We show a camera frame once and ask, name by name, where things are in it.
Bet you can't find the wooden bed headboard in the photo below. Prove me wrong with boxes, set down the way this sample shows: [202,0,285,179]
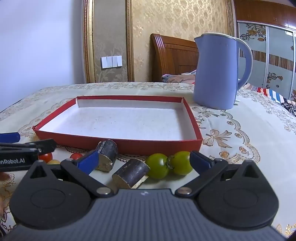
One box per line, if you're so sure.
[151,34,199,82]

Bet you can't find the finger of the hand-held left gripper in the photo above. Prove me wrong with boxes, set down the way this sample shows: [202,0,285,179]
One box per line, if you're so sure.
[0,132,21,143]
[0,138,57,156]

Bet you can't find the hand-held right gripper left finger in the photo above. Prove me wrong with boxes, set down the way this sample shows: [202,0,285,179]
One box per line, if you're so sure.
[30,150,116,198]

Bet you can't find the floral pillow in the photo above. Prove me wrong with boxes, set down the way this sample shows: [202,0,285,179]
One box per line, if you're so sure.
[161,71,197,84]

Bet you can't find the gold framed wall panel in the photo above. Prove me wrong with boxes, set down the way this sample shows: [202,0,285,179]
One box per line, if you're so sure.
[83,0,134,83]

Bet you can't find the green tomato with stem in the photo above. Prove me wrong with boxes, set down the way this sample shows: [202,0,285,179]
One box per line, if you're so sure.
[145,153,171,180]

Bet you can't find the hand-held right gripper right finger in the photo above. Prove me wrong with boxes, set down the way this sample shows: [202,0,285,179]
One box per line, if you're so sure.
[175,151,259,197]

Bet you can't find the striped colourful blanket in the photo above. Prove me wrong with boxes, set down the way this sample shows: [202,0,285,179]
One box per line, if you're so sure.
[242,82,296,116]

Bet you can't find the blue electric kettle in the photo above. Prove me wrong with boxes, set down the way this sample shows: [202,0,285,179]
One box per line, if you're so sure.
[193,33,253,110]

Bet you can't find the floral sliding door wardrobe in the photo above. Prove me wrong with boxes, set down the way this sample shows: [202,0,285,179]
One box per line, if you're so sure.
[233,0,296,102]

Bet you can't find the halved dark sugarcane piece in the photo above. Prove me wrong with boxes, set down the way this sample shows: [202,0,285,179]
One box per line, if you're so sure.
[112,159,150,189]

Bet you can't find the white light switch panel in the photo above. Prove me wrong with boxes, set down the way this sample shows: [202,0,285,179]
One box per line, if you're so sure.
[101,56,122,69]

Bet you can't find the red cardboard box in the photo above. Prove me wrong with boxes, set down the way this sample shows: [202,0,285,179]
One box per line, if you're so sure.
[32,96,203,156]

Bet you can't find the cream embroidered tablecloth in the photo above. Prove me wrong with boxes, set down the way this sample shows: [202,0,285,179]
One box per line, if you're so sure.
[0,82,296,241]

